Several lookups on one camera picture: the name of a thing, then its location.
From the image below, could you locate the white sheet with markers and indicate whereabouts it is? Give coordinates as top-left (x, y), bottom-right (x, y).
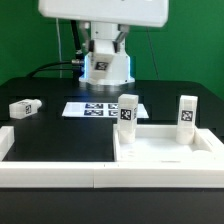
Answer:
top-left (62, 102), bottom-right (149, 118)

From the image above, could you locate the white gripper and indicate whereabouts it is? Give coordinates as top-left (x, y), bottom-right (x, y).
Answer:
top-left (38, 0), bottom-right (169, 53)

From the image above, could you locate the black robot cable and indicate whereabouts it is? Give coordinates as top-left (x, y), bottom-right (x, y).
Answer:
top-left (25, 19), bottom-right (86, 79)

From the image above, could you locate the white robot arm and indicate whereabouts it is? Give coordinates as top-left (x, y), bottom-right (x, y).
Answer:
top-left (38, 0), bottom-right (169, 90)

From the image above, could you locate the white square table top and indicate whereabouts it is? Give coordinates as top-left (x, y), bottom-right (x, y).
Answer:
top-left (113, 125), bottom-right (224, 162)

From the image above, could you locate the white U-shaped obstacle fence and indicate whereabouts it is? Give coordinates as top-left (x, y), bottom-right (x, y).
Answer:
top-left (0, 126), bottom-right (224, 188)

